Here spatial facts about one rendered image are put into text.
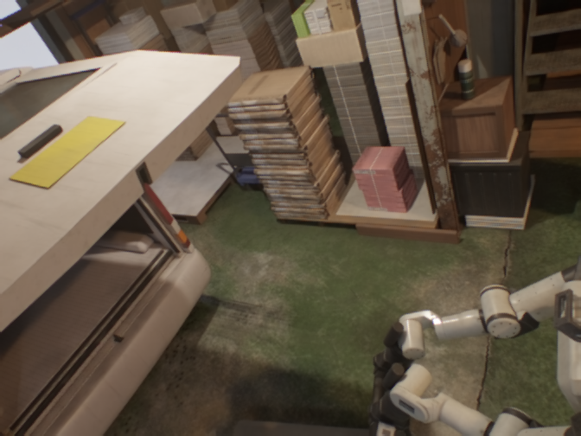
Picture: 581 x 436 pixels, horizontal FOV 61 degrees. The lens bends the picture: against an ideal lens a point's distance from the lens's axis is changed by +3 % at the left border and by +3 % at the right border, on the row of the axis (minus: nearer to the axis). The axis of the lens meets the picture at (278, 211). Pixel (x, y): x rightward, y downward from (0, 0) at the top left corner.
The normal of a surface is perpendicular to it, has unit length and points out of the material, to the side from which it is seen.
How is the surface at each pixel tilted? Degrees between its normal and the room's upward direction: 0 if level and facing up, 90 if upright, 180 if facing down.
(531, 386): 0
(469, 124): 90
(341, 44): 90
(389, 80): 90
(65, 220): 11
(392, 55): 90
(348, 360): 0
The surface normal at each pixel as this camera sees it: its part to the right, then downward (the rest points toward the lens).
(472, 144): -0.43, 0.67
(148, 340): 0.81, 0.00
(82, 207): -0.19, -0.71
